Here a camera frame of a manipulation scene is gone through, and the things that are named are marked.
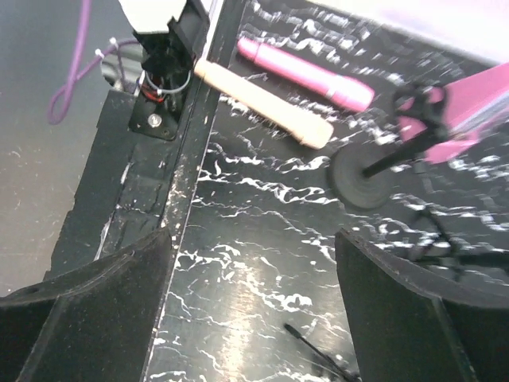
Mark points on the black round-base mic stand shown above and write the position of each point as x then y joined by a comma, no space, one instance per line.
359,174

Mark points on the peach toy microphone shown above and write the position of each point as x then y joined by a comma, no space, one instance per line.
307,128

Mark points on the black tripod mic stand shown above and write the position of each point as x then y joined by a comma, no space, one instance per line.
455,257

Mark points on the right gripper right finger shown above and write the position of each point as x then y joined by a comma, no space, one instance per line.
410,324

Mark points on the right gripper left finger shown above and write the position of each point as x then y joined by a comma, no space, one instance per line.
90,324

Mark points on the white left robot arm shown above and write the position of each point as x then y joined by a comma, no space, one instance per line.
173,35

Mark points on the pink toy microphone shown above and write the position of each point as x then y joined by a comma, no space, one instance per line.
343,91

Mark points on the pink box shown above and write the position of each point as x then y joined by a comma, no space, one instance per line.
477,105

